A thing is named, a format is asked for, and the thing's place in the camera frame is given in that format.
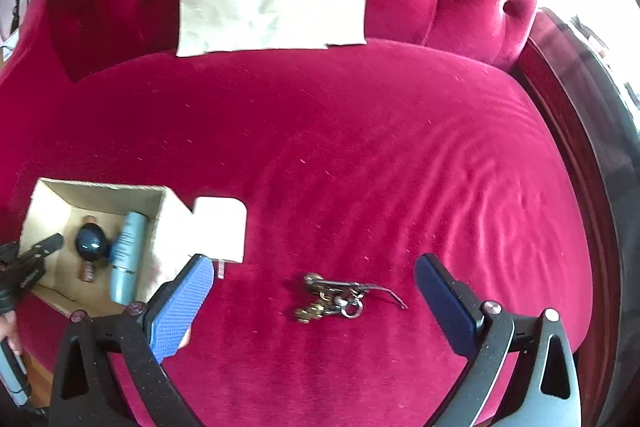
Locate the cardboard box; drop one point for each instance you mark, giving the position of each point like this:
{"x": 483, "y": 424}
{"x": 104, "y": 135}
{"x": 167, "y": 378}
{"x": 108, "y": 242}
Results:
{"x": 62, "y": 206}

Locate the dark blue round ball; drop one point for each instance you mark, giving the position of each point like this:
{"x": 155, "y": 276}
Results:
{"x": 91, "y": 243}

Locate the metal keychain bunch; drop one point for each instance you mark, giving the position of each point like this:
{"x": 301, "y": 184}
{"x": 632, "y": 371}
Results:
{"x": 338, "y": 298}

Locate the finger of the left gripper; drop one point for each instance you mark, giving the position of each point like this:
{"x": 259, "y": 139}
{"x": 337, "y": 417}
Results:
{"x": 44, "y": 248}

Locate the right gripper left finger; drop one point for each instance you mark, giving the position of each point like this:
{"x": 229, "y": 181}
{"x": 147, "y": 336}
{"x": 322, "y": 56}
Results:
{"x": 86, "y": 391}

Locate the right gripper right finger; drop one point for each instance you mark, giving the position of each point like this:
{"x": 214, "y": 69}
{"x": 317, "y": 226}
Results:
{"x": 543, "y": 389}

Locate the brown lipstick tube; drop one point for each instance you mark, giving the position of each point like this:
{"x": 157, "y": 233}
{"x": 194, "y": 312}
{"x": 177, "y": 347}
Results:
{"x": 86, "y": 273}

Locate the light blue cosmetic tube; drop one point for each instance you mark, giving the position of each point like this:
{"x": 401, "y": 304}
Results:
{"x": 126, "y": 255}

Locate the person's left hand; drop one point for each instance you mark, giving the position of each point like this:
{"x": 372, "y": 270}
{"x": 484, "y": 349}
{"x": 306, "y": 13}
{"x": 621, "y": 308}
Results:
{"x": 9, "y": 331}

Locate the white power adapter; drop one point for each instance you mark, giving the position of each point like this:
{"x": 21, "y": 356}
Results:
{"x": 219, "y": 227}

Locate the red velvet sofa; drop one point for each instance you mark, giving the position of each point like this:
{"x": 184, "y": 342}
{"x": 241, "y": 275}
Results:
{"x": 443, "y": 134}

